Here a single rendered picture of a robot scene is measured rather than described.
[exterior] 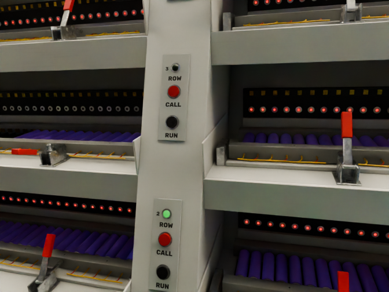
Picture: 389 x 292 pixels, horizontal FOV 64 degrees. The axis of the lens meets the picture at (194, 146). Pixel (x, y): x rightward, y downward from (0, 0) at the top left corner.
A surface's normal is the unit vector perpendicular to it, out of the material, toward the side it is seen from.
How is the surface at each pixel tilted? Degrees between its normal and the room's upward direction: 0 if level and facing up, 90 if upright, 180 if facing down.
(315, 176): 22
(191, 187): 90
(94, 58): 112
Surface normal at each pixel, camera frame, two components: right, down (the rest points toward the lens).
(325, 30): -0.26, 0.30
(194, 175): -0.26, -0.08
